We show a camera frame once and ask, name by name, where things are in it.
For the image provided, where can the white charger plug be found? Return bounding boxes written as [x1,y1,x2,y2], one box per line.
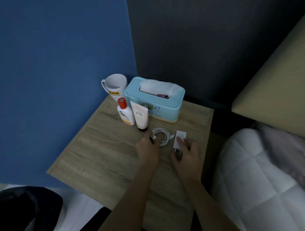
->
[172,130,187,156]

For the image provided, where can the white lotion bottle red cap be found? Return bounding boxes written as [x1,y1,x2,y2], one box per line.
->
[117,97,136,126]

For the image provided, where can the wooden nightstand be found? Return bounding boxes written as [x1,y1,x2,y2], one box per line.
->
[46,91,215,231]

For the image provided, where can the black lined trash bin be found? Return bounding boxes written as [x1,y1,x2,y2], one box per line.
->
[0,186,64,231]

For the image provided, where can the white duvet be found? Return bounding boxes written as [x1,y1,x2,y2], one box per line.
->
[211,122,305,231]

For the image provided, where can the white charging cable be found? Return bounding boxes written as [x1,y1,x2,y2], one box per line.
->
[149,128,175,147]

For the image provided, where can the beige bed frame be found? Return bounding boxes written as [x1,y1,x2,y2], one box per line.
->
[231,14,305,138]

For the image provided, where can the white mug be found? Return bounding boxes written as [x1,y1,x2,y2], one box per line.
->
[101,74,128,103]

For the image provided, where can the white facial tissues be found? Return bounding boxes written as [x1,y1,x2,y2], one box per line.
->
[139,79,184,97]

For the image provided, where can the person's right forearm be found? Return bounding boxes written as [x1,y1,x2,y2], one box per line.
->
[183,176,241,231]

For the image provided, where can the person's left hand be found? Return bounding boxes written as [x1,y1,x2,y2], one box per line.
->
[136,133,161,167]

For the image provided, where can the white tube black cap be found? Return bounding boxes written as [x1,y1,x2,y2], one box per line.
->
[129,101,149,133]

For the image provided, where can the teal tissue box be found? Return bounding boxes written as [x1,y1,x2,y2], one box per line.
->
[124,76,186,124]

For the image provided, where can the person's left forearm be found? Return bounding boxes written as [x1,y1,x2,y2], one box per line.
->
[99,164,160,231]

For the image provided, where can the person's right hand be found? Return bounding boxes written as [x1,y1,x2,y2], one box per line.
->
[170,137,203,182]

